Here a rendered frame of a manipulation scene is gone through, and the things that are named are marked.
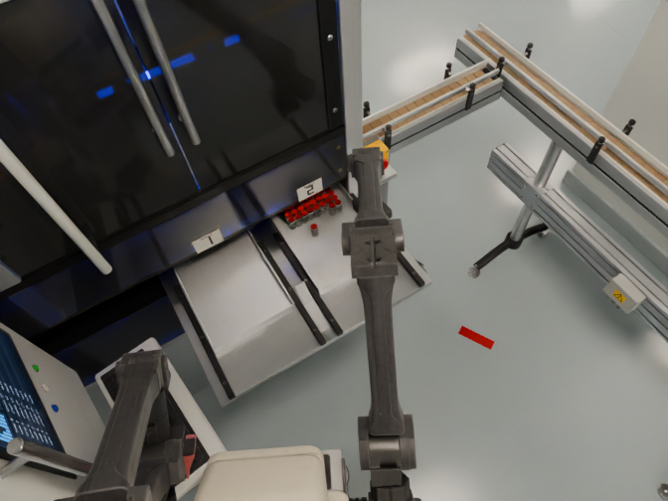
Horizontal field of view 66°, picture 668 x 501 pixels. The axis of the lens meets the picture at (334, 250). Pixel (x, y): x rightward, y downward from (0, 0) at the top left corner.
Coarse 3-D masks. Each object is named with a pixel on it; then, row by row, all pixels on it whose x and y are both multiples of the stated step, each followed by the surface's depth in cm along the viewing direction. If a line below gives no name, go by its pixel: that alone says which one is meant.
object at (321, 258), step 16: (336, 192) 171; (352, 208) 168; (272, 224) 165; (304, 224) 165; (320, 224) 165; (336, 224) 165; (288, 240) 162; (304, 240) 162; (320, 240) 162; (336, 240) 161; (304, 256) 159; (320, 256) 159; (336, 256) 158; (304, 272) 156; (320, 272) 156; (336, 272) 155; (320, 288) 149
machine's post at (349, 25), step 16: (336, 0) 111; (352, 0) 112; (352, 16) 115; (352, 32) 119; (352, 48) 122; (352, 64) 126; (352, 80) 130; (352, 96) 135; (352, 112) 139; (352, 128) 144; (352, 144) 150; (352, 192) 169
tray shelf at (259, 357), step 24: (264, 240) 163; (288, 264) 158; (168, 288) 156; (336, 288) 153; (408, 288) 151; (336, 312) 149; (360, 312) 148; (192, 336) 147; (264, 336) 146; (288, 336) 146; (312, 336) 145; (336, 336) 145; (240, 360) 143; (264, 360) 142; (288, 360) 142; (216, 384) 140; (240, 384) 139
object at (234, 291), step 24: (240, 240) 164; (192, 264) 160; (216, 264) 159; (240, 264) 159; (264, 264) 158; (192, 288) 155; (216, 288) 155; (240, 288) 154; (264, 288) 154; (216, 312) 151; (240, 312) 150; (264, 312) 150; (288, 312) 149; (216, 336) 147; (240, 336) 144
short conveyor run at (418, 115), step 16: (448, 64) 184; (480, 64) 188; (448, 80) 185; (464, 80) 189; (480, 80) 184; (496, 80) 188; (416, 96) 182; (432, 96) 186; (448, 96) 181; (464, 96) 185; (480, 96) 187; (496, 96) 193; (368, 112) 178; (384, 112) 179; (400, 112) 182; (416, 112) 178; (432, 112) 181; (448, 112) 184; (464, 112) 190; (368, 128) 179; (384, 128) 174; (400, 128) 178; (416, 128) 181; (432, 128) 186; (400, 144) 182
